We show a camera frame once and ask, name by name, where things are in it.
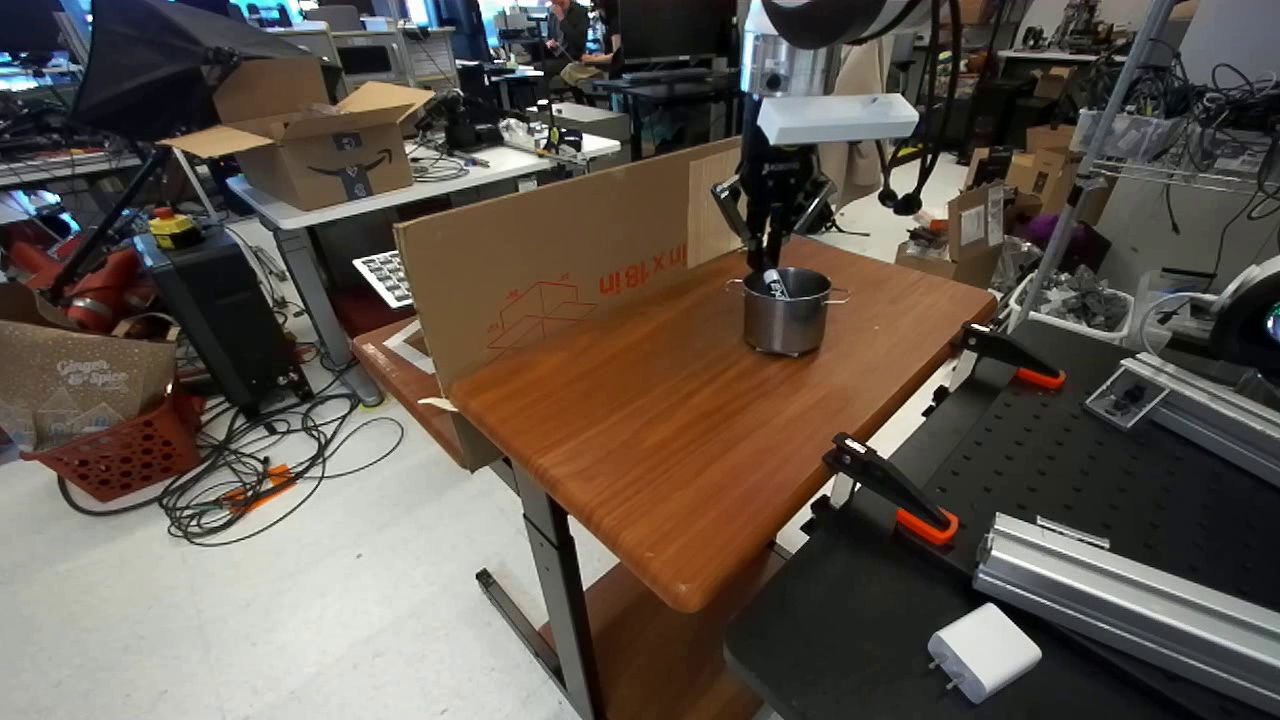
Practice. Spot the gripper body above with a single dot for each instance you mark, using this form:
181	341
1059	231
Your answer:
783	175

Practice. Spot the red plastic basket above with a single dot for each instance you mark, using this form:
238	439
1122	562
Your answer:
125	450

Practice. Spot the black computer tower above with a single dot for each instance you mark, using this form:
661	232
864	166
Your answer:
220	320

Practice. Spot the brown paper bag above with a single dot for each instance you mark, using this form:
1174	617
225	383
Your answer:
70	385

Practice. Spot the steel pot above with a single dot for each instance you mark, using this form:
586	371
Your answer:
790	325

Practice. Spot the black softbox light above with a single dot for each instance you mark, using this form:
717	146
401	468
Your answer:
150	60

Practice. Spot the black marker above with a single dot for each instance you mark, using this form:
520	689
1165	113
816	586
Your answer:
777	285

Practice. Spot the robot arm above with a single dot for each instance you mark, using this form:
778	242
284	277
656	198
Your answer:
800	65

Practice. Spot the yellow emergency stop button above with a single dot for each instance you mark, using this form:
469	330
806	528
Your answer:
175	230

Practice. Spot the white desk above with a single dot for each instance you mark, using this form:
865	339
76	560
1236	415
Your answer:
300	250

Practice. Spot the open cardboard box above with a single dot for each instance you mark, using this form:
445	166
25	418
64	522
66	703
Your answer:
320	155

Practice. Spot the wooden side table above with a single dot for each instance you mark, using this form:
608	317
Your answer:
405	385

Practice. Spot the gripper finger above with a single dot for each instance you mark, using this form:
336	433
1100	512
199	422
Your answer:
730	205
812	205

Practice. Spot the black desk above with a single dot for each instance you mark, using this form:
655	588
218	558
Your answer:
670	105

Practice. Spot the monitor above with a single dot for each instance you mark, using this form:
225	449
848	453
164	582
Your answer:
675	28

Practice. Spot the aluminium rail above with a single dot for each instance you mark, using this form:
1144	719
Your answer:
1120	600
1215	410

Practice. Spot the person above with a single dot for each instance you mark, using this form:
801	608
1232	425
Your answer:
572	30

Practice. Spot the stack of cardboard boxes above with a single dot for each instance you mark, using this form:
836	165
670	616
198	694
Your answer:
975	225

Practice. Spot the grey socket plate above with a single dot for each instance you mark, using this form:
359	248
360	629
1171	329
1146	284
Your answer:
1125	395

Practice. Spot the white power adapter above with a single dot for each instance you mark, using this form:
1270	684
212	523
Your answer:
985	650

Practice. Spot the cardboard sheet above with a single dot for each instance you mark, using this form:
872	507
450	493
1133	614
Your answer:
540	270

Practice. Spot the white bin of grey parts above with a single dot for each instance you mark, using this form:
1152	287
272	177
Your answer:
1075	300

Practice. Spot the black orange spring clamp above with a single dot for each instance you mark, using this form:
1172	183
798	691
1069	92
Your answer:
885	485
1005	352

